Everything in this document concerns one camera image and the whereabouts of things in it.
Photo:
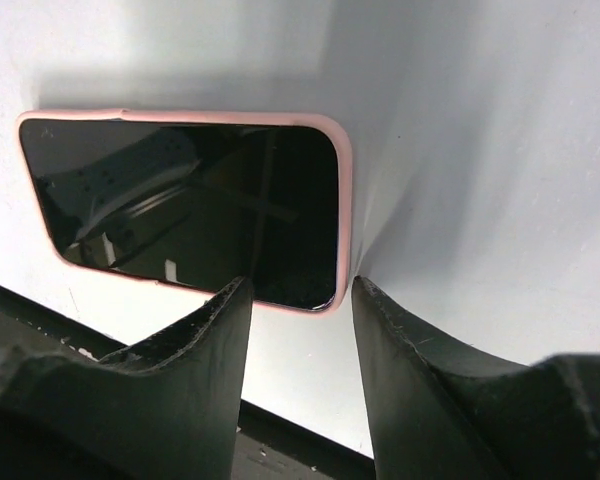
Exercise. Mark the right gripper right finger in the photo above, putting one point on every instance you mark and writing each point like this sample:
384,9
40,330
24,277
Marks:
439,408

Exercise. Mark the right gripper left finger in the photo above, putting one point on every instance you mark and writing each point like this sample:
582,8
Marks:
155,400

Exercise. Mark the pink phone case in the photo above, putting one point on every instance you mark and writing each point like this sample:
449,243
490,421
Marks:
347,165

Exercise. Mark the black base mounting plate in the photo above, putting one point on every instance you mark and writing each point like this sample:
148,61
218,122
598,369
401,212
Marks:
290,440

